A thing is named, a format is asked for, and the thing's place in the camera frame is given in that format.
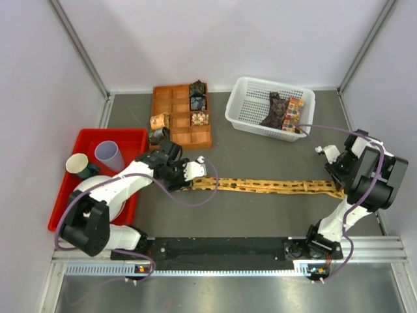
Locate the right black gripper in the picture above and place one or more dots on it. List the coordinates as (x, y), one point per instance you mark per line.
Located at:
(339, 179)

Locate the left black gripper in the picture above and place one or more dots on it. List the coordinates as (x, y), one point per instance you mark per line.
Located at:
(180, 183)

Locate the yellow insect print tie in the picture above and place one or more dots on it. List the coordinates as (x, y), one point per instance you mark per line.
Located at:
(259, 186)

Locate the orange tan tie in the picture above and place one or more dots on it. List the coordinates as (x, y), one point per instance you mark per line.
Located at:
(160, 121)

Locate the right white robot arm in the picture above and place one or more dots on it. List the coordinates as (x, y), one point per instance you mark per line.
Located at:
(368, 175)

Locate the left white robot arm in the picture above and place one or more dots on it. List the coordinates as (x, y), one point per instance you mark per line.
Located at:
(86, 223)

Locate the rolled dark patterned tie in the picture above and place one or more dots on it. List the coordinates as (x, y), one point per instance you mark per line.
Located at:
(156, 137)

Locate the red plastic bin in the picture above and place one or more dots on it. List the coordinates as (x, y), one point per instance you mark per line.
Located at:
(132, 142)

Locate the lilac plastic cup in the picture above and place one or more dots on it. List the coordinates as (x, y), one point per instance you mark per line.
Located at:
(108, 153)

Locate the wooden compartment tray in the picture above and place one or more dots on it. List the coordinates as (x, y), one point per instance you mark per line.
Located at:
(175, 100)

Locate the rolled blue black tie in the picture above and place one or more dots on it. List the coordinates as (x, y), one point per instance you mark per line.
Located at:
(198, 102)

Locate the colourful dotted tie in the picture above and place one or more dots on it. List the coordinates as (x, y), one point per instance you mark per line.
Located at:
(292, 115)

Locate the white plate stack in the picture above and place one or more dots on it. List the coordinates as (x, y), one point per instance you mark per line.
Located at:
(97, 182)

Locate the dark green cup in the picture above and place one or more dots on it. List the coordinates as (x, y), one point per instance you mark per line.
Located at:
(90, 170)

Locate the dark brown paisley tie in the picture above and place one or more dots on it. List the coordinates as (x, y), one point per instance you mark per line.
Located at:
(277, 111)

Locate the rolled dark tie top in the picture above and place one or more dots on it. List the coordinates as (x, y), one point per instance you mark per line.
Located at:
(197, 89)

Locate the beige paper cup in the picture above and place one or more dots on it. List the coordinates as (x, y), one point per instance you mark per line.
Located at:
(77, 164)

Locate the white plastic basket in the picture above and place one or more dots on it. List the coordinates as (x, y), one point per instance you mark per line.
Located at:
(249, 104)

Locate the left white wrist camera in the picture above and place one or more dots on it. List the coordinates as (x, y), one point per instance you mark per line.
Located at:
(195, 169)

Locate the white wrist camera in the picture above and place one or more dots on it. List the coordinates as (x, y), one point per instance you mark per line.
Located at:
(195, 169)
(331, 152)

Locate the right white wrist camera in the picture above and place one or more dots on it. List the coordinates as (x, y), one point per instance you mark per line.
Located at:
(331, 152)

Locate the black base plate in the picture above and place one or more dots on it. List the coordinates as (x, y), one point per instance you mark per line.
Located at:
(281, 248)

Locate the aluminium frame rail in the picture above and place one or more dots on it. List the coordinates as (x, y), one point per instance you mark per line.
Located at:
(367, 249)

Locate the grey slotted cable duct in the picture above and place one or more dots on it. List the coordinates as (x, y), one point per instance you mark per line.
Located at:
(131, 269)

